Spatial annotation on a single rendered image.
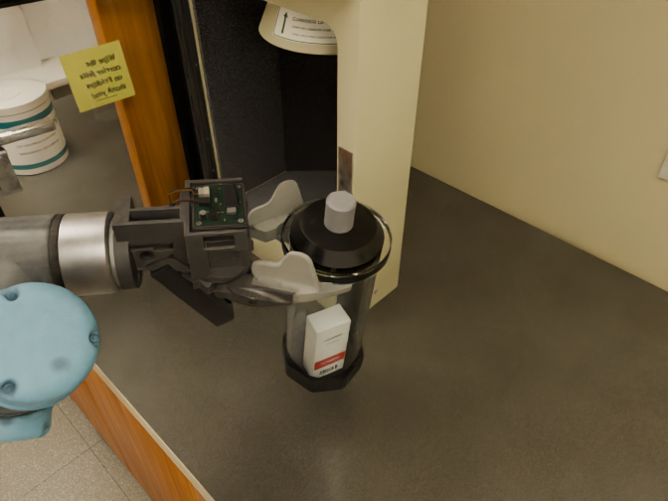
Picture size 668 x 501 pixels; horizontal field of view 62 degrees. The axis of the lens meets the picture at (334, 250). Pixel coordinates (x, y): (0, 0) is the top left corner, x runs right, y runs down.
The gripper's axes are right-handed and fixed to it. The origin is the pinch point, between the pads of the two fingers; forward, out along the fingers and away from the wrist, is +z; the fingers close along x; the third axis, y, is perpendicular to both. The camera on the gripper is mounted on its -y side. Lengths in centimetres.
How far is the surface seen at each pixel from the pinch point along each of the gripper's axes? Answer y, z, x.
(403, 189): -7.8, 13.0, 17.1
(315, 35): 11.1, 1.0, 23.0
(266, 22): 9.9, -4.1, 28.6
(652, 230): -18, 55, 15
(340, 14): 16.7, 2.1, 16.1
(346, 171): -0.8, 3.8, 13.0
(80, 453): -129, -61, 42
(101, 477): -128, -53, 33
